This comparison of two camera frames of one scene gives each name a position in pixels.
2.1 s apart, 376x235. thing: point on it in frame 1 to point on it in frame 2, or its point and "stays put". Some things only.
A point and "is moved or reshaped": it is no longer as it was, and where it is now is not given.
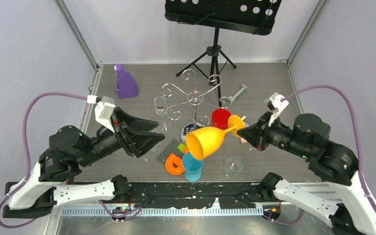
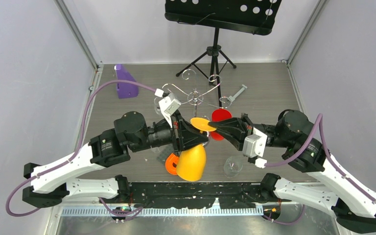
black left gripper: (129, 126) to (184, 135)
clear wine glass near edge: (232, 166) stays put
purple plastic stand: (127, 86) stays put
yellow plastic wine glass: (203, 141) is moved or reshaped
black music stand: (255, 16) stays put
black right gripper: (256, 135) to (230, 129)
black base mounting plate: (230, 195) stays put
